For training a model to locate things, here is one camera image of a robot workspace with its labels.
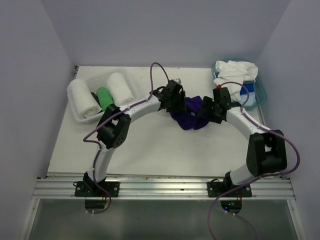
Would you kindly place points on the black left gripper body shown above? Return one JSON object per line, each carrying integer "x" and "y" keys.
{"x": 178, "y": 102}

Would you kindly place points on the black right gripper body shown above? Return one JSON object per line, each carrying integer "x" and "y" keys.
{"x": 210, "y": 112}

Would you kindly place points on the purple towel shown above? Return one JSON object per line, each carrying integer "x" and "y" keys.
{"x": 189, "y": 119}

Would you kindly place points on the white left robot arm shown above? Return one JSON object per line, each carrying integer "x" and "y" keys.
{"x": 112, "y": 130}

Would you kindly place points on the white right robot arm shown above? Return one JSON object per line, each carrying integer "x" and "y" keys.
{"x": 266, "y": 151}

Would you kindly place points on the light blue towel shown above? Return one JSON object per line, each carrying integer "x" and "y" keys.
{"x": 251, "y": 102}

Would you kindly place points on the white crumpled towel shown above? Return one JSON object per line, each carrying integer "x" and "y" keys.
{"x": 234, "y": 71}

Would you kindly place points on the teal plastic bin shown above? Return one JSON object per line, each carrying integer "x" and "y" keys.
{"x": 260, "y": 93}

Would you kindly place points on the green rolled towel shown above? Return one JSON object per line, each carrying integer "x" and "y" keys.
{"x": 104, "y": 97}

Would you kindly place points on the white plastic basket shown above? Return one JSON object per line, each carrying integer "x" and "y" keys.
{"x": 95, "y": 82}

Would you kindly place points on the large white rolled towel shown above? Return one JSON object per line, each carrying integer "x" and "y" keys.
{"x": 80, "y": 97}

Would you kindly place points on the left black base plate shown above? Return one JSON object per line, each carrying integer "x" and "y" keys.
{"x": 82, "y": 190}

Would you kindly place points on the aluminium rail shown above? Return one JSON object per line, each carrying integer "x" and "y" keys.
{"x": 139, "y": 187}

